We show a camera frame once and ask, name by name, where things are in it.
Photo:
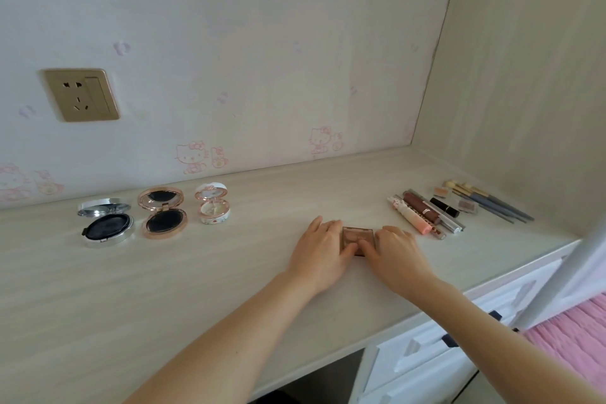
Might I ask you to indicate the person's right hand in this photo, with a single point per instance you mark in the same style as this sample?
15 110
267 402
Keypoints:
402 261

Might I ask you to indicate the person's left hand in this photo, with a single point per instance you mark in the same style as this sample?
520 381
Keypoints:
319 257

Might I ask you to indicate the brown eyeshadow quad palette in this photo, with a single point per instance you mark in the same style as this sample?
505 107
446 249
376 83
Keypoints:
355 234

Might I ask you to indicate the pink cat lip tube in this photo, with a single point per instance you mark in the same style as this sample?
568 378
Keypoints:
416 221

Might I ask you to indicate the red lip gloss tube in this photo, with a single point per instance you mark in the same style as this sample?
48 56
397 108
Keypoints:
452 227

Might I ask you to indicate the rose gold brown lipstick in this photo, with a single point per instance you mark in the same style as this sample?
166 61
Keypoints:
419 202

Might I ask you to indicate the small black case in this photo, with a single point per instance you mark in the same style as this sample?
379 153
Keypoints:
445 207

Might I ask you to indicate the orange single eyeshadow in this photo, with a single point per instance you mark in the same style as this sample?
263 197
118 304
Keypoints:
442 191

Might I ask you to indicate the pink glitter single eyeshadow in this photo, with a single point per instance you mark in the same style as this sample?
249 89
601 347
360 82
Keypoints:
468 206

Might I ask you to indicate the white wooden drawer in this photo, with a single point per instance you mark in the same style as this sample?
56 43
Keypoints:
412 351

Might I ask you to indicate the set of makeup brushes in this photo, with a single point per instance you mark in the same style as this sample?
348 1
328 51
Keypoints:
492 212

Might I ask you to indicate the white round blush compact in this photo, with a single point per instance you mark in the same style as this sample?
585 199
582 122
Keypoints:
214 209

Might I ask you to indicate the rose gold floral compact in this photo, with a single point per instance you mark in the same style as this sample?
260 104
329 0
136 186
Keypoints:
165 221

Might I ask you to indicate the silver round cushion compact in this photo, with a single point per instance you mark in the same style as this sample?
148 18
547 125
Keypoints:
108 228

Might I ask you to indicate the person's left forearm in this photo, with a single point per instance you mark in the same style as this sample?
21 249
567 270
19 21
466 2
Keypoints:
222 347

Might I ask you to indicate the person's right forearm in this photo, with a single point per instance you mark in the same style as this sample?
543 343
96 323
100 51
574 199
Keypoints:
511 351

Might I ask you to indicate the pink quilted mat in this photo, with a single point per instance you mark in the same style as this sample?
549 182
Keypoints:
573 337

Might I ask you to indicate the light wooden side panel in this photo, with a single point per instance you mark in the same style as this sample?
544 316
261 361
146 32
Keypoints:
521 77

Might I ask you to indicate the white panelled bed frame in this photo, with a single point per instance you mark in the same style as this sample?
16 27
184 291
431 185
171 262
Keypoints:
563 276

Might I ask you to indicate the gold wall socket plate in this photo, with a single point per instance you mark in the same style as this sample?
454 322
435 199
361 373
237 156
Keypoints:
81 95

